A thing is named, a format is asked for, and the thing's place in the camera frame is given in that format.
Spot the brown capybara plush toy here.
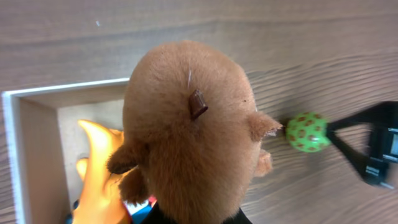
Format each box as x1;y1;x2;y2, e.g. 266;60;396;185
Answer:
107;40;282;224

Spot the green patterned ball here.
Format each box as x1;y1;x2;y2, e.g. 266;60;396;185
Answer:
285;112;330;153

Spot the yellow rubber dolphin toy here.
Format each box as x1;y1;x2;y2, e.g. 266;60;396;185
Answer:
72;119;132;224

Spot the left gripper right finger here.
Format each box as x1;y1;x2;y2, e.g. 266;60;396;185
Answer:
222;208;252;224

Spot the colourful puzzle cube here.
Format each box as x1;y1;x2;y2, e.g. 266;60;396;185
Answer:
64;196;157;224

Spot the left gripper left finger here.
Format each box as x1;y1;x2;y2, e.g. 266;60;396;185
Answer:
141;203;174;224

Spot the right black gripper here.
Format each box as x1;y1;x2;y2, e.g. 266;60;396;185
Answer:
326;101;397;189

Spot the white cardboard box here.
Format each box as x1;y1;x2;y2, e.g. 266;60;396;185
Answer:
2;78;128;223

